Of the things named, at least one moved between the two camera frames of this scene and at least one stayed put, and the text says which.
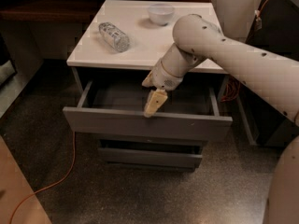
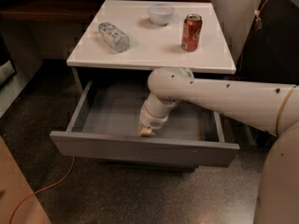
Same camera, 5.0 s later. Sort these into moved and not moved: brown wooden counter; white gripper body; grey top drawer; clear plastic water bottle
Moved: white gripper body; grey top drawer
Not moved: brown wooden counter; clear plastic water bottle
